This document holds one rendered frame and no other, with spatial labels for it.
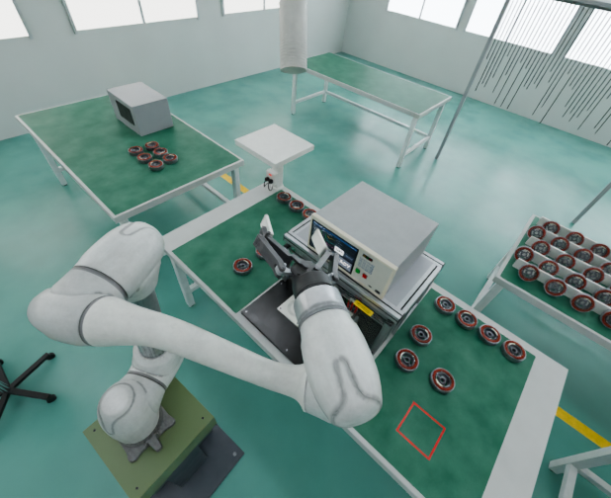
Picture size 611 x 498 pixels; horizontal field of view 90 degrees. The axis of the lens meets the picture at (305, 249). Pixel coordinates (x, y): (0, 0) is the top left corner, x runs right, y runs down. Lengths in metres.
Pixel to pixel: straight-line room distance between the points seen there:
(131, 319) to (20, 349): 2.36
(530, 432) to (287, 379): 1.41
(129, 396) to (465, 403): 1.40
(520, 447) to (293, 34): 2.32
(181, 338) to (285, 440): 1.70
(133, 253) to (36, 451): 1.94
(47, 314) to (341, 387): 0.57
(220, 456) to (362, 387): 1.84
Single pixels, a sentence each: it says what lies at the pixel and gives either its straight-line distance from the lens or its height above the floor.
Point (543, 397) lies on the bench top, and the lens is 2.00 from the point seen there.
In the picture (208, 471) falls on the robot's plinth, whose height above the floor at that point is 0.02.
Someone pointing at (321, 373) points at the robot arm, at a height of 1.78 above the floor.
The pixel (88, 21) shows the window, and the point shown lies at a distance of 5.40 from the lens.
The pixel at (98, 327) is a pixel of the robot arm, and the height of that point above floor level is 1.67.
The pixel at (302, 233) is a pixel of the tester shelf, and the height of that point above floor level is 1.11.
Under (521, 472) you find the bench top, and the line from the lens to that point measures 1.79.
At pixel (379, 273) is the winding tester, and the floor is 1.25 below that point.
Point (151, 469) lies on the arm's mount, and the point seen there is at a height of 0.84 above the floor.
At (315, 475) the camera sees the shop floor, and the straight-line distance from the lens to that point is 2.24.
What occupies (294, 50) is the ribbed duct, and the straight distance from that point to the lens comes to 2.09.
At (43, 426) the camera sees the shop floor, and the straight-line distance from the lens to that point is 2.65.
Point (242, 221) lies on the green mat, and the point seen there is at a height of 0.75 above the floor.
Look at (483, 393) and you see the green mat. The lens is 1.83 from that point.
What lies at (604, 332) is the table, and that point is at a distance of 2.50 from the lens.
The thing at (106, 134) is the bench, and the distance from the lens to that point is 3.36.
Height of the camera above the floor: 2.21
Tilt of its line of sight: 47 degrees down
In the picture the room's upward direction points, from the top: 7 degrees clockwise
